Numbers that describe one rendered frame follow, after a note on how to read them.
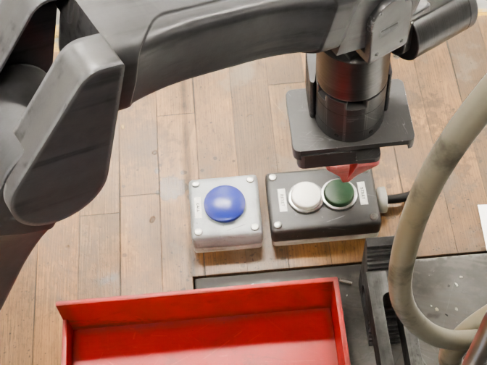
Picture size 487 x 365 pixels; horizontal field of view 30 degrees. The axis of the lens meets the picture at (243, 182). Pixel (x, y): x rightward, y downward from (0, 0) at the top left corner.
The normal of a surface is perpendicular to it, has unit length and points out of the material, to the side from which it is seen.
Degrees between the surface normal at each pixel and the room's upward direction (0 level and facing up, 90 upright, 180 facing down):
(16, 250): 98
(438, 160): 81
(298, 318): 0
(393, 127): 1
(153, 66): 90
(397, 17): 90
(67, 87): 47
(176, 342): 0
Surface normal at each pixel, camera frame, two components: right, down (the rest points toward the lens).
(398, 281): -0.27, 0.83
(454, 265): -0.04, -0.53
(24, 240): 0.46, 0.84
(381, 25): 0.53, 0.71
